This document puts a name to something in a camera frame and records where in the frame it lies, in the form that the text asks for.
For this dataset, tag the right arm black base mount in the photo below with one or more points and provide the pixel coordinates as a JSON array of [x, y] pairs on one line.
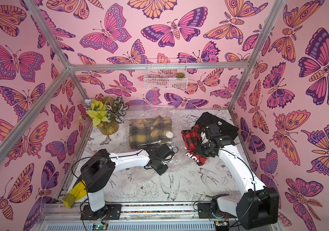
[[211, 209]]

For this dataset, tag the aluminium front rail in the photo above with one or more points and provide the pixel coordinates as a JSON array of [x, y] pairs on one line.
[[152, 211]]

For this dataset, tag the small green succulent plant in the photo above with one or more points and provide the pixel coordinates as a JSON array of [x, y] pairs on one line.
[[180, 75]]

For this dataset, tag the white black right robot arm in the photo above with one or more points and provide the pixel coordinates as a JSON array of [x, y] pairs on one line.
[[258, 205]]

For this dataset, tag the yellow rubber glove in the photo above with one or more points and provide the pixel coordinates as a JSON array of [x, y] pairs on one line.
[[75, 194]]

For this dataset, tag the white wire wall basket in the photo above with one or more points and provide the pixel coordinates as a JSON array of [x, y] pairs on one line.
[[161, 73]]

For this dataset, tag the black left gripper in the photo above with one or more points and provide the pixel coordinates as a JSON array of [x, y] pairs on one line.
[[161, 172]]

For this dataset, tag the yellow plaid shirt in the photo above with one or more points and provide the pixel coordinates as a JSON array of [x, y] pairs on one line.
[[145, 132]]

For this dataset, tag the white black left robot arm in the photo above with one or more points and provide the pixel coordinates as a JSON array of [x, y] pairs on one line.
[[96, 172]]

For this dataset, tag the red black plaid shirt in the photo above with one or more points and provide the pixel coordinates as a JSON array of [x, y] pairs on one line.
[[191, 139]]

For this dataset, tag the potted plant in glass vase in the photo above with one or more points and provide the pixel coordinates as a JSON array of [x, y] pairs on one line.
[[106, 113]]

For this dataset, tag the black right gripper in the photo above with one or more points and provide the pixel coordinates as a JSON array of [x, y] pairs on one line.
[[204, 145]]

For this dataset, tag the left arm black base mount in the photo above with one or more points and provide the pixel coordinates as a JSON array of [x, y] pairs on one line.
[[100, 212]]

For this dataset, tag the clear plastic vacuum bag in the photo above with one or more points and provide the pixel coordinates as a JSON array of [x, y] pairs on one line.
[[119, 142]]

